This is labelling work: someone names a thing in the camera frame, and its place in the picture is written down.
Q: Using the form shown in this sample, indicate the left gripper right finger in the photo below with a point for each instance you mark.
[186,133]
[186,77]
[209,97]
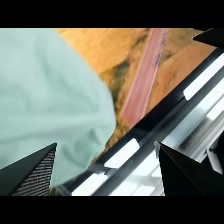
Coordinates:
[186,176]

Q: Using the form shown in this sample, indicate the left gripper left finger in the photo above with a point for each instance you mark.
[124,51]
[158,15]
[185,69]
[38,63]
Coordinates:
[26,175]

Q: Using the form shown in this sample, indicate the pale green T-shirt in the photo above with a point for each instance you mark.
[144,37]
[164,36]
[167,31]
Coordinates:
[46,100]

